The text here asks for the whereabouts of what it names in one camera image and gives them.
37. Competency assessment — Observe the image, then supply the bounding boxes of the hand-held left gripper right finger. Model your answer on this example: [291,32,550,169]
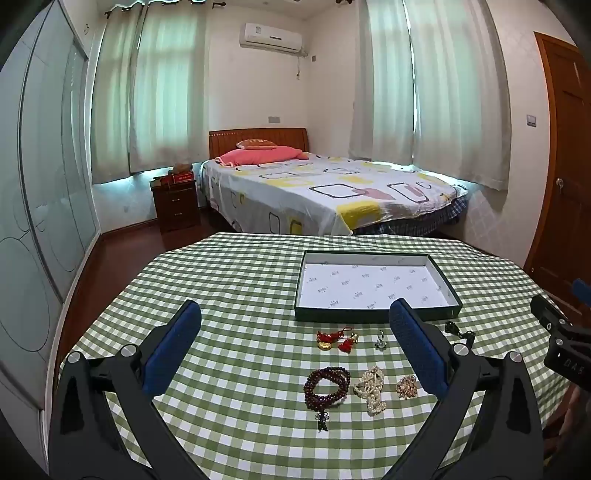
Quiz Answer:
[388,298,546,480]

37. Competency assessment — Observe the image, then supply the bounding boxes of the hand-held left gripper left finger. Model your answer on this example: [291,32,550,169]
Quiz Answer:
[48,299,218,480]

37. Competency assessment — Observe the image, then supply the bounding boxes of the small pinkish bead bracelet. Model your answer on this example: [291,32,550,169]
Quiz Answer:
[396,375,419,400]

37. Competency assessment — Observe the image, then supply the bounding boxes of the cream bead necklace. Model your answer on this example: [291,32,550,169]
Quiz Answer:
[353,366,387,415]

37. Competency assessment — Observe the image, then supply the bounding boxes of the red knot gold bell charm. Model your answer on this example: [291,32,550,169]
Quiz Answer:
[336,327,360,355]

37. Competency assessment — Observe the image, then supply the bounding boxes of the green box with white lining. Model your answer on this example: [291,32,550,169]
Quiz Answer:
[294,250,463,323]

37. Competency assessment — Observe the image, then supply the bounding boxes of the dark red bead bracelet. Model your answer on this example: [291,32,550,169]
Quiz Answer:
[303,366,352,432]

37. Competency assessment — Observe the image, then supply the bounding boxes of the black clip charm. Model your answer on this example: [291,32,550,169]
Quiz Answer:
[444,320,476,348]

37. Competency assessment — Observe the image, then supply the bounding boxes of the green checked tablecloth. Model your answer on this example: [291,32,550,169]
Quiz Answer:
[58,233,591,480]

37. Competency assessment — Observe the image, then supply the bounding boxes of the dark wooden nightstand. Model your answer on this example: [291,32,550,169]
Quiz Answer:
[149,178,202,233]

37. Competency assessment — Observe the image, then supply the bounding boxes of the brown wooden door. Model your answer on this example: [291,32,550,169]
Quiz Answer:
[523,31,591,315]

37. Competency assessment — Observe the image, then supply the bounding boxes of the bed with patterned sheet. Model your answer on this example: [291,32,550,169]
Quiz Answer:
[201,128,469,237]

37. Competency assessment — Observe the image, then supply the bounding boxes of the pink pillow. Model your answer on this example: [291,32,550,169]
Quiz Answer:
[215,145,308,166]

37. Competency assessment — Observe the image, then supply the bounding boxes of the glass sliding door wardrobe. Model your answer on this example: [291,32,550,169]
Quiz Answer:
[0,0,101,416]

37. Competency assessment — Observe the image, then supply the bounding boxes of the white curtain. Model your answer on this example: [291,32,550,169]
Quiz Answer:
[91,8,145,179]
[129,4,209,172]
[348,0,416,162]
[404,0,512,191]

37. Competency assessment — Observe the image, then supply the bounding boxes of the white air conditioner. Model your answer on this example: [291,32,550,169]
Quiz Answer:
[239,22,306,54]

